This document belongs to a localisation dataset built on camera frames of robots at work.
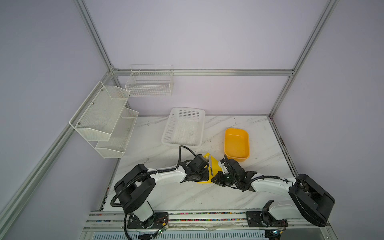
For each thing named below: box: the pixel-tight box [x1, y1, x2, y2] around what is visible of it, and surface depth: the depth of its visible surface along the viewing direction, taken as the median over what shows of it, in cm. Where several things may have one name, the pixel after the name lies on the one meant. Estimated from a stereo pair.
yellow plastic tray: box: [224, 128, 250, 162], surface depth 107 cm
